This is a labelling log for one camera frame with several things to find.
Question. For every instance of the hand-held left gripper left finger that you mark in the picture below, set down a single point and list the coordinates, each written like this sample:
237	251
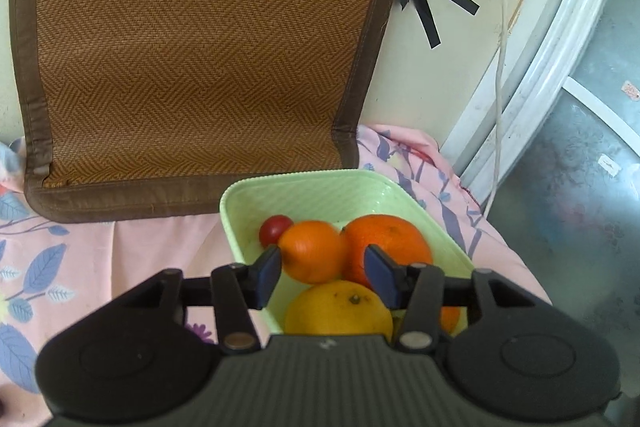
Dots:
270	268

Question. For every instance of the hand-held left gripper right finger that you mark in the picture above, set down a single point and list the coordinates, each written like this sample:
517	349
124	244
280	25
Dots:
380	276

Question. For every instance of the red cherry tomato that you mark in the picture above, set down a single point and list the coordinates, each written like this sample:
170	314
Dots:
272	229

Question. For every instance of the large orange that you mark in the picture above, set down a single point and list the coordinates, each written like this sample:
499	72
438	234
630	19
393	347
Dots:
395	237

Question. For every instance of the small mandarin orange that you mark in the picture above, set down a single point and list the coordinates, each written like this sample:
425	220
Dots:
312	252

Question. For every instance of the yellow citrus fruit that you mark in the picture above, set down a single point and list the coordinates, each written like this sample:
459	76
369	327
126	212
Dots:
332	312

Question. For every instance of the orange cherry tomato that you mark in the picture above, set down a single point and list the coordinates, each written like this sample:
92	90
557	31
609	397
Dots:
450	319

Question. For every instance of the light green plastic basin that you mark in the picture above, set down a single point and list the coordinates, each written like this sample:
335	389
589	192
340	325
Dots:
320	197

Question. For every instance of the pink printed bedsheet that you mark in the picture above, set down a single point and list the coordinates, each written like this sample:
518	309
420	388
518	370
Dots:
70	267

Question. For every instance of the brown woven seat mat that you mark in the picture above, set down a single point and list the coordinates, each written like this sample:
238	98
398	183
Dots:
190	57

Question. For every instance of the white window frame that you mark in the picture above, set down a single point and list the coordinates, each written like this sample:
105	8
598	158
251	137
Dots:
540	47

